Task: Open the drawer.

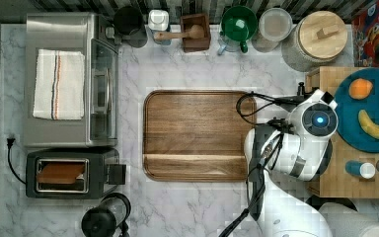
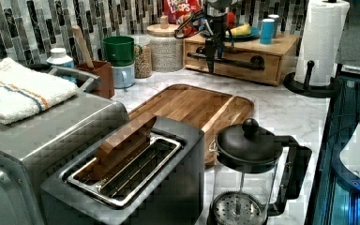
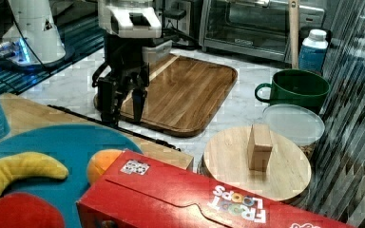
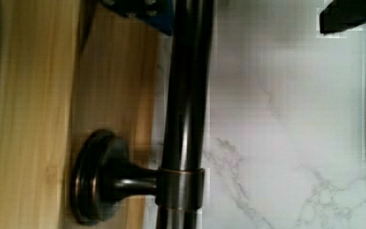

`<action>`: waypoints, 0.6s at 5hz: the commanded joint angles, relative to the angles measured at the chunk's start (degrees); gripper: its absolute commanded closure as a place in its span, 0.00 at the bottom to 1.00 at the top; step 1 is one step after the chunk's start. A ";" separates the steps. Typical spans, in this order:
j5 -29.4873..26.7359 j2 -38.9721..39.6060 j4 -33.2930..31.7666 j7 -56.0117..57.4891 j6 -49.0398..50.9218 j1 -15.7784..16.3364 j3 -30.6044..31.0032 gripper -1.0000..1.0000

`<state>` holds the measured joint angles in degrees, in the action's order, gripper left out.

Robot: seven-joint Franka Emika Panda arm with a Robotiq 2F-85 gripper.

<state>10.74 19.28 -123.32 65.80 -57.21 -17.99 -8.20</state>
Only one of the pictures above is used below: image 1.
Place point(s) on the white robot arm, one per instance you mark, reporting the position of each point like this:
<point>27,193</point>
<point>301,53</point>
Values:
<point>300,147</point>

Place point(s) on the wooden cutting board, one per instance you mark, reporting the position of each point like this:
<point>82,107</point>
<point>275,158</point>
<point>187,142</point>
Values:
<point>194,136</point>

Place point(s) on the brown wooden box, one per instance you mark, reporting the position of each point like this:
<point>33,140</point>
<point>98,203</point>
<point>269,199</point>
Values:
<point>193,45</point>

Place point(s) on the clear glass measuring cup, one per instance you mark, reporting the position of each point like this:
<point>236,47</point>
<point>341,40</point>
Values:
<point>227,44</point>

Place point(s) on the wooden spoon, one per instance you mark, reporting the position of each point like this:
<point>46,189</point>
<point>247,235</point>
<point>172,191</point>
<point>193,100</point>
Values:
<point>181,34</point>

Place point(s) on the black toaster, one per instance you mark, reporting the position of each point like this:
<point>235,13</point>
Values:
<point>103,173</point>

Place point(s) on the white salt shaker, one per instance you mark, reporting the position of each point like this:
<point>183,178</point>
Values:
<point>158,20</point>

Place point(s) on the green mug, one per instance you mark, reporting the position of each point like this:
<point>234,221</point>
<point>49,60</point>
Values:
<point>239,23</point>

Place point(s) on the black mug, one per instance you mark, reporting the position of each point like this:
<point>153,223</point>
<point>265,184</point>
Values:
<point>128,20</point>

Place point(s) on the black coffee grinder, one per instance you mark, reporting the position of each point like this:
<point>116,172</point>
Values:
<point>106,218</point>

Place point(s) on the clear plastic container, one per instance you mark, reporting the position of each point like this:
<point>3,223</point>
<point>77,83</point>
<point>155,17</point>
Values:
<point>274,26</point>

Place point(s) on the stainless steel toaster oven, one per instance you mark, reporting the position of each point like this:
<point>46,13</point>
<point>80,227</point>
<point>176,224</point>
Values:
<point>93,35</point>

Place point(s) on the white striped dish towel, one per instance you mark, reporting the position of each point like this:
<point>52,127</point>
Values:
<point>59,85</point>

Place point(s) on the slice of toast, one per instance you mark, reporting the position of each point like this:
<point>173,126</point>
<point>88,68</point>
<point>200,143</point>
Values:
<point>60,173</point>

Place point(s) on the canister with wooden lid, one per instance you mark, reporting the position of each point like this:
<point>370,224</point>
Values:
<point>315,41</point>

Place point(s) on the orange fruit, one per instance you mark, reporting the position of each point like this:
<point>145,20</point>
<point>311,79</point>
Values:
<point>360,88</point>

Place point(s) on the teal spice shaker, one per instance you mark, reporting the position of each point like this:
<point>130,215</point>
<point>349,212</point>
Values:
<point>359,169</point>

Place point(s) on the teal plate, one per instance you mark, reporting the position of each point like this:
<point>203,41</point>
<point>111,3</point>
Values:
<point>347,110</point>

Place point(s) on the yellow banana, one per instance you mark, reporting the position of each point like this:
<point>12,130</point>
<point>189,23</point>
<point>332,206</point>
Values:
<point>367,124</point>

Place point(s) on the red cereal box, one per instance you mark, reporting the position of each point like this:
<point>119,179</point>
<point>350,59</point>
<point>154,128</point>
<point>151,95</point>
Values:
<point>365,36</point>

